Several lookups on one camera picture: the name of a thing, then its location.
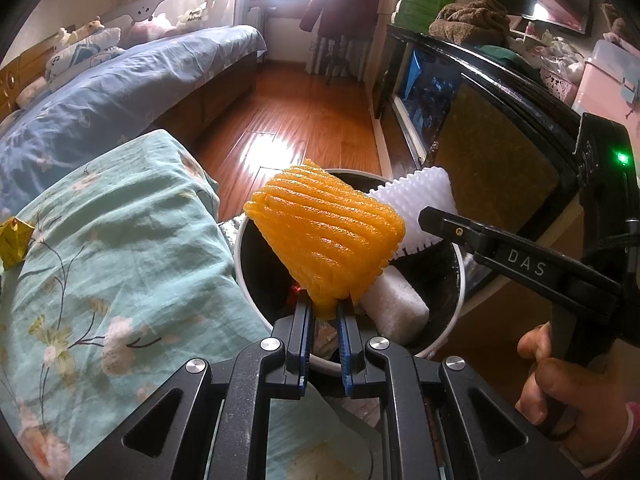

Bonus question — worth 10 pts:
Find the person's right forearm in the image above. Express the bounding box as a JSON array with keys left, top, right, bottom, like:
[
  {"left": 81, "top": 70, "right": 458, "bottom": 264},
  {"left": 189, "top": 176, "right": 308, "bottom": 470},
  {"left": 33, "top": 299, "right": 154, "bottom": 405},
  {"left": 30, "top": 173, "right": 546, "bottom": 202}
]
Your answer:
[{"left": 582, "top": 402, "right": 640, "bottom": 480}]

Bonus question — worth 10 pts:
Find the bed with blue cover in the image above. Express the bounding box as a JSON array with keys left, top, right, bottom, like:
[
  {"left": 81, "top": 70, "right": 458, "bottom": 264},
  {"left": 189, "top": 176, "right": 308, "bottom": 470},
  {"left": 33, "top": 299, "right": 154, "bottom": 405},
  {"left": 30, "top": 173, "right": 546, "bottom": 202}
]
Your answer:
[{"left": 0, "top": 25, "right": 268, "bottom": 221}]

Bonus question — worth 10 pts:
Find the white foam fruit net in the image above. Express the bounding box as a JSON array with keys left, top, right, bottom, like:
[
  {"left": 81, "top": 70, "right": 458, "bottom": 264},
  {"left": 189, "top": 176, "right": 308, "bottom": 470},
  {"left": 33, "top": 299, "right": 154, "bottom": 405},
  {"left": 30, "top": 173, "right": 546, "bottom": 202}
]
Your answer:
[{"left": 367, "top": 166, "right": 460, "bottom": 261}]

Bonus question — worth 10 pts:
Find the beige plush toy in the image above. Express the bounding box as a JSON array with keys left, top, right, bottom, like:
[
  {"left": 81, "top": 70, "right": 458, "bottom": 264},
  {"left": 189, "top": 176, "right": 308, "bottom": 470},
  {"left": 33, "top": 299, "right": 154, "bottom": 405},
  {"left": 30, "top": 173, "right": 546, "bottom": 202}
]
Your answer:
[{"left": 75, "top": 19, "right": 104, "bottom": 41}]

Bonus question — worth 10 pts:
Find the yellow foil wrapper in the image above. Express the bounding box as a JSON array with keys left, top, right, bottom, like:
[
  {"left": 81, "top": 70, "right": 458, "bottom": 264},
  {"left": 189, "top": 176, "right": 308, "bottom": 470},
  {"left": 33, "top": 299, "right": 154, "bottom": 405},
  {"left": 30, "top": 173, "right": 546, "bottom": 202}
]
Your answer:
[{"left": 0, "top": 216, "right": 36, "bottom": 271}]

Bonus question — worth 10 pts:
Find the black bin with white rim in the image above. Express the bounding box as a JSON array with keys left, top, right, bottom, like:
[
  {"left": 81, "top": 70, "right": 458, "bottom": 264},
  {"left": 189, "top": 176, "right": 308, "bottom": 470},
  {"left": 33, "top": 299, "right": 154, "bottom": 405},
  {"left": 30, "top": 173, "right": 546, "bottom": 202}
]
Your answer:
[{"left": 234, "top": 169, "right": 468, "bottom": 376}]

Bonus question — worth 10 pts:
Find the pink plush toy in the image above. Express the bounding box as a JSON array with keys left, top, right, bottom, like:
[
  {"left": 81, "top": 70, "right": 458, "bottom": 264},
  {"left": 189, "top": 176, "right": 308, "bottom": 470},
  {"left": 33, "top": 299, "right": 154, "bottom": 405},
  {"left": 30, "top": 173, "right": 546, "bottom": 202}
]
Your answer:
[{"left": 125, "top": 12, "right": 177, "bottom": 43}]

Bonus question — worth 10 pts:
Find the stack of green boxes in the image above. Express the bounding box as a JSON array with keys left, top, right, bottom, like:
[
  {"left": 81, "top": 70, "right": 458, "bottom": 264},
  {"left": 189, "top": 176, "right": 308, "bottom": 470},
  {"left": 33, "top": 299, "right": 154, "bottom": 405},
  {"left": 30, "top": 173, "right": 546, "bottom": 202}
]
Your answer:
[{"left": 395, "top": 0, "right": 457, "bottom": 34}]

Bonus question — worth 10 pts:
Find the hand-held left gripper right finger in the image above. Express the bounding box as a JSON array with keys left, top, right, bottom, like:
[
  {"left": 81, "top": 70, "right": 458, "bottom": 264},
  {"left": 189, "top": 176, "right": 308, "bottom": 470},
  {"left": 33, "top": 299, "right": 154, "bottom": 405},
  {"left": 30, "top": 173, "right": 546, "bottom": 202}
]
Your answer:
[{"left": 336, "top": 301, "right": 586, "bottom": 480}]

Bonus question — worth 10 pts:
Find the orange foam fruit net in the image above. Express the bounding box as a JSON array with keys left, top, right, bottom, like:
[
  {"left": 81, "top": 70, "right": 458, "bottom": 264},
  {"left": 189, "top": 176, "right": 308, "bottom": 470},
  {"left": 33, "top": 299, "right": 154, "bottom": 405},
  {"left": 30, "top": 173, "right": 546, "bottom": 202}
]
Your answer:
[{"left": 244, "top": 158, "right": 406, "bottom": 320}]

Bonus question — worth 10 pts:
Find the person's right hand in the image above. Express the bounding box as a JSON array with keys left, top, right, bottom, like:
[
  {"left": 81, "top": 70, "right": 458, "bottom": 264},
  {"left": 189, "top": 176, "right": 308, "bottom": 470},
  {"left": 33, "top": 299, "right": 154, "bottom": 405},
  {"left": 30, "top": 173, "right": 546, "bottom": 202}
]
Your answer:
[{"left": 515, "top": 324, "right": 640, "bottom": 472}]

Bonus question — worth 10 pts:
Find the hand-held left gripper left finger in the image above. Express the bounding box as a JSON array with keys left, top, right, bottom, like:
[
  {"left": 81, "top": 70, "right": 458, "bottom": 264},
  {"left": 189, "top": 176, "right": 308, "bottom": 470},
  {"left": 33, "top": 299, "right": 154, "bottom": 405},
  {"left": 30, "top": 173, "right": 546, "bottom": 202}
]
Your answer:
[{"left": 65, "top": 295, "right": 316, "bottom": 480}]

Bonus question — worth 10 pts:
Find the blue and white plush pillow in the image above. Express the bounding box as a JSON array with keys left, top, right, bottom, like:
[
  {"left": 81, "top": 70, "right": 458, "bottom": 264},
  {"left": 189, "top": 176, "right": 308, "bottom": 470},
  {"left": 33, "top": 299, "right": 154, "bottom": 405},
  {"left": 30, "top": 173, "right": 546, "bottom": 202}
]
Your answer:
[{"left": 46, "top": 27, "right": 126, "bottom": 83}]

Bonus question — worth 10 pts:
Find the pink floral pillow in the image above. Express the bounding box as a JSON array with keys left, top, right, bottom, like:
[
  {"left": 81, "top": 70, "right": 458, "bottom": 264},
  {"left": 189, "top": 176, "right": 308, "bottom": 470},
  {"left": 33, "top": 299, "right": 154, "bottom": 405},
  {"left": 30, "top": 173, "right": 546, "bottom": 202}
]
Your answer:
[{"left": 15, "top": 77, "right": 52, "bottom": 109}]

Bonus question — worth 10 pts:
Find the grey bed guard rail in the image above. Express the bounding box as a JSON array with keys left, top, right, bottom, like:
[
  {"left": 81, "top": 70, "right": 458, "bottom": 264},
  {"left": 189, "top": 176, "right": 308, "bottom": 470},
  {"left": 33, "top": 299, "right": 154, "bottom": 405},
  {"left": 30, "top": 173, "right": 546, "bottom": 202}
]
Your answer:
[{"left": 107, "top": 0, "right": 241, "bottom": 43}]

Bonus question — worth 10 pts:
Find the wooden headboard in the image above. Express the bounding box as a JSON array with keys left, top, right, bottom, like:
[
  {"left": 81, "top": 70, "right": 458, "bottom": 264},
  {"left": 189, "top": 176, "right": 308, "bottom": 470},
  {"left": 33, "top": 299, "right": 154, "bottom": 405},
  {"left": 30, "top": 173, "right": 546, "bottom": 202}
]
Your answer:
[{"left": 0, "top": 42, "right": 57, "bottom": 121}]

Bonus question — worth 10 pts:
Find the white foam block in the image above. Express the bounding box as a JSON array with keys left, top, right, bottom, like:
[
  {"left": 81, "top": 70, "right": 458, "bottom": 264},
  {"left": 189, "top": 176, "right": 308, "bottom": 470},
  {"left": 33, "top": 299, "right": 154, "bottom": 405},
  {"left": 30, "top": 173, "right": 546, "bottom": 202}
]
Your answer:
[{"left": 360, "top": 262, "right": 431, "bottom": 348}]

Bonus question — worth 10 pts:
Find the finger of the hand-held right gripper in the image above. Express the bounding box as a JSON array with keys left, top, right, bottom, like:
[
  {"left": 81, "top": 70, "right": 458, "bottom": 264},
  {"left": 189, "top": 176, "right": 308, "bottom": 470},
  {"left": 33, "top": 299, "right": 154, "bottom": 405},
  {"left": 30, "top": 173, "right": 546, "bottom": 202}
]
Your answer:
[{"left": 419, "top": 208, "right": 623, "bottom": 313}]

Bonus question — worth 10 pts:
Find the pink storage box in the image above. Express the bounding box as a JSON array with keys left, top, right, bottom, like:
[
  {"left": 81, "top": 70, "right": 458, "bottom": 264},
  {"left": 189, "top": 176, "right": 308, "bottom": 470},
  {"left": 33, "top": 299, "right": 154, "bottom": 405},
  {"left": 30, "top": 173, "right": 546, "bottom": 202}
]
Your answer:
[{"left": 570, "top": 40, "right": 640, "bottom": 122}]

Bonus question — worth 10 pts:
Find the dark red coat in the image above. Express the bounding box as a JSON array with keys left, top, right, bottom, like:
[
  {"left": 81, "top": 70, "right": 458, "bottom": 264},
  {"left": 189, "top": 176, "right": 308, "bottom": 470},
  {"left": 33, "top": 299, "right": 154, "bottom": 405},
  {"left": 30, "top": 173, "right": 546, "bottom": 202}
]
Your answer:
[{"left": 299, "top": 0, "right": 381, "bottom": 39}]

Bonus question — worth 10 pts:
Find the black glass-front cabinet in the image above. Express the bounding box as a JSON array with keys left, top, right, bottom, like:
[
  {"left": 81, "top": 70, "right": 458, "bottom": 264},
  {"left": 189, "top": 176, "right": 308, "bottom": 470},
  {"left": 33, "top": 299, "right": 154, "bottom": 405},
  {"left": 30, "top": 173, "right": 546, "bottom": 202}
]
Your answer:
[{"left": 372, "top": 22, "right": 640, "bottom": 321}]

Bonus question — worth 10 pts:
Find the brown folded towel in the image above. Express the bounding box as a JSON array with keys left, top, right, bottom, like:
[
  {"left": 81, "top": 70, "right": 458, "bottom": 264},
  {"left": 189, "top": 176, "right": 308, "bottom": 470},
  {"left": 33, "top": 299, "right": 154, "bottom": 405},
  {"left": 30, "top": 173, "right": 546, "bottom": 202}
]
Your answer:
[{"left": 429, "top": 0, "right": 511, "bottom": 47}]

